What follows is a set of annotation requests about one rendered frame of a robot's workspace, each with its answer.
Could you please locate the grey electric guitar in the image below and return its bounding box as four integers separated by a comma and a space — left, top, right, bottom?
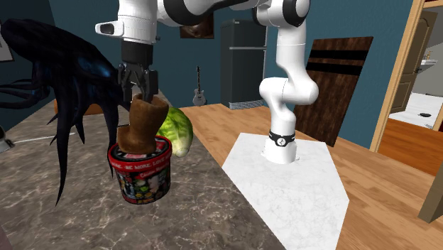
192, 65, 208, 107

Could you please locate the grey metal object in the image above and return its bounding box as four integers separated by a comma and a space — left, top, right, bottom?
0, 124, 16, 154

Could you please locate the brown vase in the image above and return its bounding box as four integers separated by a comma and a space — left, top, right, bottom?
116, 93, 170, 156

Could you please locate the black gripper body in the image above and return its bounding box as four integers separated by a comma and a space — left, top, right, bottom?
119, 40, 155, 75

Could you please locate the red printed tub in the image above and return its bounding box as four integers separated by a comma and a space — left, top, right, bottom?
107, 135, 173, 205

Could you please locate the black spiky plant figure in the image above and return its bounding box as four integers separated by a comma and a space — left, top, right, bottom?
0, 18, 133, 207

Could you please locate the dark refrigerator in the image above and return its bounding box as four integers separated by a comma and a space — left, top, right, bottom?
219, 18, 268, 110

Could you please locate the brown wall picture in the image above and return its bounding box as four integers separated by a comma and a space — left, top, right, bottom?
179, 15, 215, 40

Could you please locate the wooden board with black stripes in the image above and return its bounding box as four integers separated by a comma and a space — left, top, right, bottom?
292, 36, 374, 148

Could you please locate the green lettuce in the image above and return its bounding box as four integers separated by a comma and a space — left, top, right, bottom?
155, 106, 195, 158

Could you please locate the brown door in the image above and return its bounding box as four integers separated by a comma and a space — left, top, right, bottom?
388, 9, 439, 115

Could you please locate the white marble robot stand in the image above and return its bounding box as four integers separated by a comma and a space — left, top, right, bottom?
221, 132, 351, 250

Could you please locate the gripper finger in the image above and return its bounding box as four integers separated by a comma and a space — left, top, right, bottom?
117, 64, 134, 103
136, 70, 160, 104

